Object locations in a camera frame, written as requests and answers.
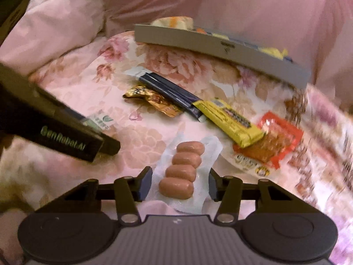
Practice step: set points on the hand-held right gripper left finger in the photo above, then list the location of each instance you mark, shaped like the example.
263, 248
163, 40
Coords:
146, 183

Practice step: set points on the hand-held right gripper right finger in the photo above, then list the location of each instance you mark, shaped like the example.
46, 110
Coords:
213, 185

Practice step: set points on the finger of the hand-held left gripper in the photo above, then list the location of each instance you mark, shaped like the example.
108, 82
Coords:
111, 145

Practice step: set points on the clear sausage packet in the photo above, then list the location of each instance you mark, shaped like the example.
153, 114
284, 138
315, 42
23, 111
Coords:
179, 168

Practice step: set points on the yellow snack bar packet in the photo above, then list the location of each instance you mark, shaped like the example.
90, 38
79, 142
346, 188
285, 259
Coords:
229, 121

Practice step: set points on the red snack packet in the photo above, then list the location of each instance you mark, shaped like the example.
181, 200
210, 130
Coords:
275, 140

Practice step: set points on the dark blue snack packet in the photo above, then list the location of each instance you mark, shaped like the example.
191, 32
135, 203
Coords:
165, 88

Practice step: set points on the grey cardboard box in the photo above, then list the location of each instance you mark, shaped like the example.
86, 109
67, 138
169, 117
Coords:
193, 44

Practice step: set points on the cream orange snack packet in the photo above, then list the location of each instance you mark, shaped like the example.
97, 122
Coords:
171, 22

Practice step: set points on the gold brown snack packet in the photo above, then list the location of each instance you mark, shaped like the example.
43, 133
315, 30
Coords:
160, 103

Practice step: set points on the pale pink duvet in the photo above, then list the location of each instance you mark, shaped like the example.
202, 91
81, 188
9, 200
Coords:
55, 33

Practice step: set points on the floral bedsheet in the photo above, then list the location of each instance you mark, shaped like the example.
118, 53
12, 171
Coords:
193, 69

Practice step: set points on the wooden headboard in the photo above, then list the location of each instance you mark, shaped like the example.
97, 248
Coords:
13, 5

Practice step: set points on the dusty pink sheet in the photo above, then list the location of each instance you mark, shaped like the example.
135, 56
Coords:
132, 5

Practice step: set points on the pink curtain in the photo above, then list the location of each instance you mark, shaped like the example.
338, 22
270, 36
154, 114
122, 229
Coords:
262, 5

